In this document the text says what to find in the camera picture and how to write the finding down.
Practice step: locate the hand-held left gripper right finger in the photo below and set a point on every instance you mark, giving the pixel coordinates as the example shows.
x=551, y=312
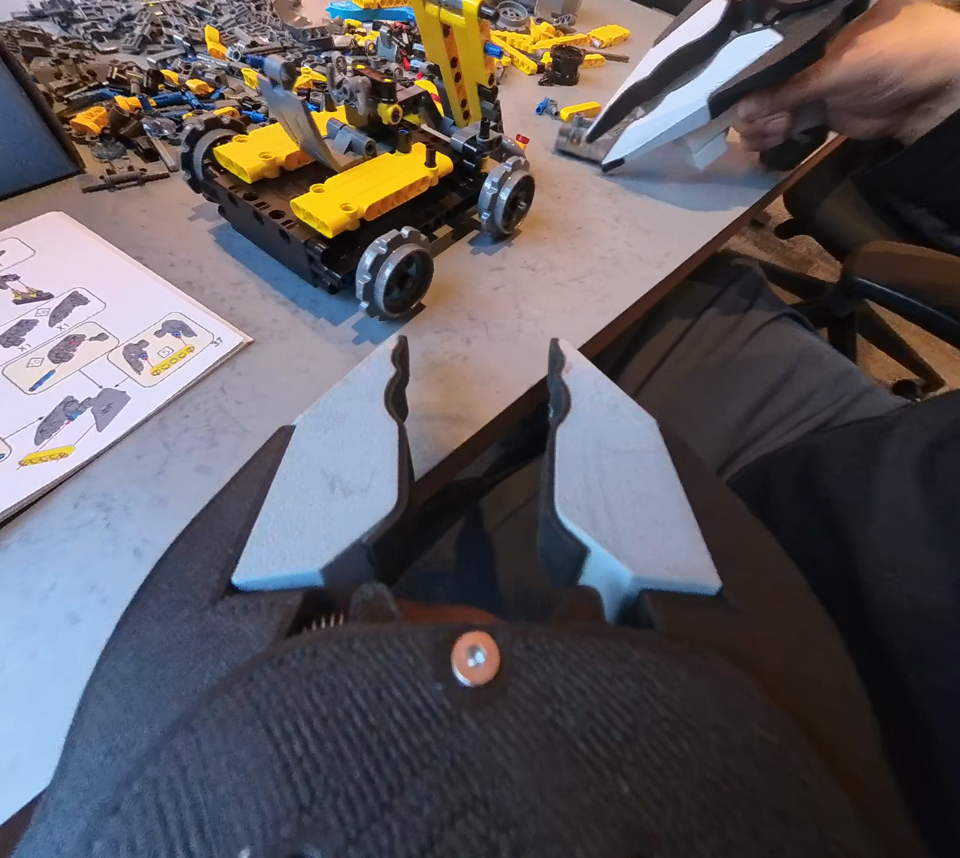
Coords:
x=630, y=490

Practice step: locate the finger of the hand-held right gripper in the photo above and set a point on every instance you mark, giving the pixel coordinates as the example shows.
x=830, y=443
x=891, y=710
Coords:
x=675, y=44
x=697, y=93

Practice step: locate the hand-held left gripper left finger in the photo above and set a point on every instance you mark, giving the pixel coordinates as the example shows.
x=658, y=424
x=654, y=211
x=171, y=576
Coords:
x=330, y=490

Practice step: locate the grey angled panel piece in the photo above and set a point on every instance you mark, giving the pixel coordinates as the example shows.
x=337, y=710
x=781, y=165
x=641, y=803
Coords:
x=574, y=142

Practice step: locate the person's right forearm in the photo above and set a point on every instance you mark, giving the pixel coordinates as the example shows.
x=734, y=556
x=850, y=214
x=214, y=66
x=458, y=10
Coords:
x=922, y=198

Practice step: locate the person's right hand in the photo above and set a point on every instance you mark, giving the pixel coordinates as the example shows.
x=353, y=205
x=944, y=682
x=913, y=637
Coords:
x=885, y=78

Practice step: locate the black spoked wheel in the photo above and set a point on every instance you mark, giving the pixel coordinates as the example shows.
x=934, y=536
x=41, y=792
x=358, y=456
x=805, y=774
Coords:
x=564, y=64

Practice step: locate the short yellow beam piece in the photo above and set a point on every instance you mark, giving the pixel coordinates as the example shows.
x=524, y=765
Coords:
x=581, y=111

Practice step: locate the grey treaded wheel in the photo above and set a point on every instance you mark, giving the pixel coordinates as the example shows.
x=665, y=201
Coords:
x=513, y=11

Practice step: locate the person's grey trouser leg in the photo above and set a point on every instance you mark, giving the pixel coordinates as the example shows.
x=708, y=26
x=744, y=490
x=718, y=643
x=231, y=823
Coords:
x=750, y=363

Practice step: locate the black mesh office chair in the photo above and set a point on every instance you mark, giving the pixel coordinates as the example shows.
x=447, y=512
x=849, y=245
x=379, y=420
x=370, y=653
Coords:
x=900, y=265

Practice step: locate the yellow black toy brick vehicle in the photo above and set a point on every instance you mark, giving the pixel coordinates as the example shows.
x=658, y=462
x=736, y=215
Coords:
x=255, y=153

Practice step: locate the white instruction booklet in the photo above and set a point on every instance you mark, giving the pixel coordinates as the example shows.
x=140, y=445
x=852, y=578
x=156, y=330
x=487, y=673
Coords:
x=67, y=235

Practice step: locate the pile of toy brick pieces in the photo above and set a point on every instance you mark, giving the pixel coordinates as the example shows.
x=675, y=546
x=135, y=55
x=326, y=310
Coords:
x=135, y=18

